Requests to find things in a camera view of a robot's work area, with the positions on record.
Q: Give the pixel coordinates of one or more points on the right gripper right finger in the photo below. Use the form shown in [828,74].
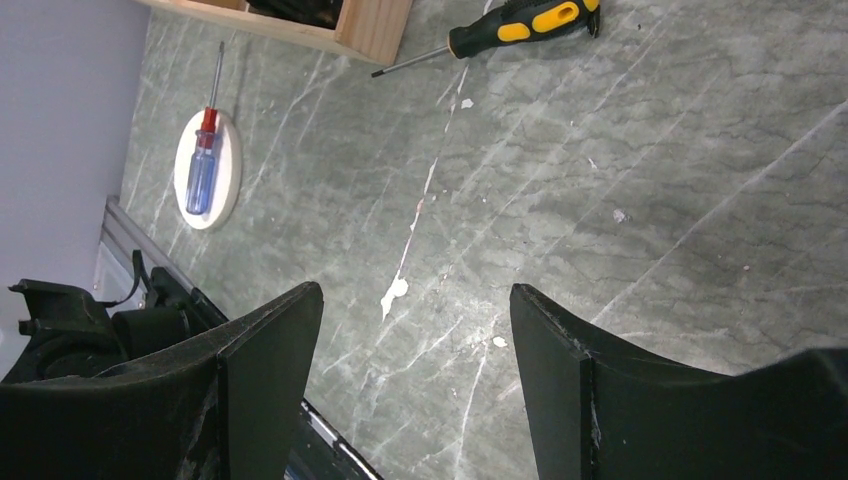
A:
[600,407]

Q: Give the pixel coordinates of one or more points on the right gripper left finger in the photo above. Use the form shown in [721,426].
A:
[110,426]

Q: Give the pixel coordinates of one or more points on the black gold patterned tie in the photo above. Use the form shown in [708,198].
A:
[318,13]

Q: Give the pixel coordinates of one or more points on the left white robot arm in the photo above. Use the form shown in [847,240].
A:
[71,334]

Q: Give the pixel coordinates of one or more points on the white tape roll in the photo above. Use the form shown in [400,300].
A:
[228,172]

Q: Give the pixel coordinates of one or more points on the blue red small screwdriver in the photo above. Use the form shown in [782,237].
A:
[201,175]

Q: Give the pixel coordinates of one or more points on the lower black yellow screwdriver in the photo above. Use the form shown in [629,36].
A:
[514,22]

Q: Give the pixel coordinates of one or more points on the wooden compartment tray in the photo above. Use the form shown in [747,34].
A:
[370,31]

